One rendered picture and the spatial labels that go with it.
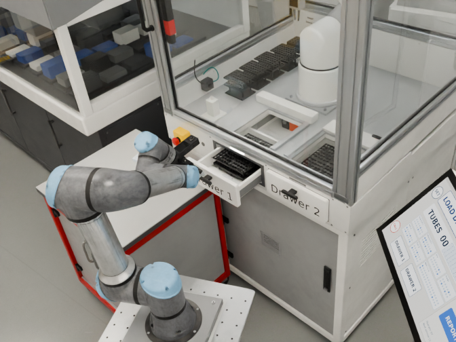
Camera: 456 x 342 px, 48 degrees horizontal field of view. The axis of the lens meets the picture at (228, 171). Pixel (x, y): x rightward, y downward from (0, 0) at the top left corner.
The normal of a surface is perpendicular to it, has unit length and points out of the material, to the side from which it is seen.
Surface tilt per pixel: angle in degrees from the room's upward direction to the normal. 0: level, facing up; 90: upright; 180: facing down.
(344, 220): 90
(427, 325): 50
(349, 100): 90
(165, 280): 5
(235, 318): 0
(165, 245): 90
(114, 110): 90
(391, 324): 0
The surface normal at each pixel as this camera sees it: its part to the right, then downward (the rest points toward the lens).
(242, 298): -0.09, -0.77
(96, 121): 0.71, 0.39
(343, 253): -0.70, 0.50
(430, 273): -0.82, -0.43
